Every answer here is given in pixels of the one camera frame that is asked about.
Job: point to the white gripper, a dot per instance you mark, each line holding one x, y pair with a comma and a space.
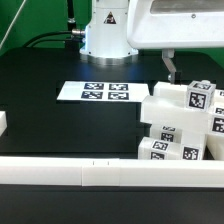
163, 24

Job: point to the white chair back frame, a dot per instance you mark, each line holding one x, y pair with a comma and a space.
167, 106

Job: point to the white chair nut peg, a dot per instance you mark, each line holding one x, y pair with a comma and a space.
165, 133

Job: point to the white chair seat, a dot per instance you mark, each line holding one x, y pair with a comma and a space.
193, 145

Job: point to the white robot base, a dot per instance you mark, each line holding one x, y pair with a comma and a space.
106, 34

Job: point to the white part at left edge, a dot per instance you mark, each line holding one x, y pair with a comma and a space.
3, 122

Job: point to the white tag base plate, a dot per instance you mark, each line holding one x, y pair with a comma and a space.
103, 91

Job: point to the white obstacle fence wall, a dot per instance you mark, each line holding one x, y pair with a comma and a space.
111, 172

